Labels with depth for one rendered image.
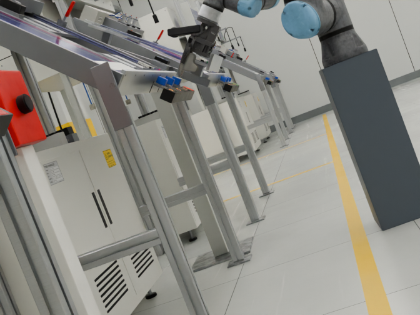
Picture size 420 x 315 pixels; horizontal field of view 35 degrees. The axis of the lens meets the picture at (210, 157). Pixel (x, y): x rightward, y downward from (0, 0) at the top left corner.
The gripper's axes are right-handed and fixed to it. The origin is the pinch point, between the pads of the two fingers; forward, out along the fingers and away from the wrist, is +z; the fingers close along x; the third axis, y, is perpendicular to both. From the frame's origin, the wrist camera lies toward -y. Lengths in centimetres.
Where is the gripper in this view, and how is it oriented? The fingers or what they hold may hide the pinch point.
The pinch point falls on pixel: (179, 72)
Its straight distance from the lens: 232.0
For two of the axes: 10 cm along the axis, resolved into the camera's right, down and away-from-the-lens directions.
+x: 1.5, -1.2, 9.8
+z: -3.9, 9.0, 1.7
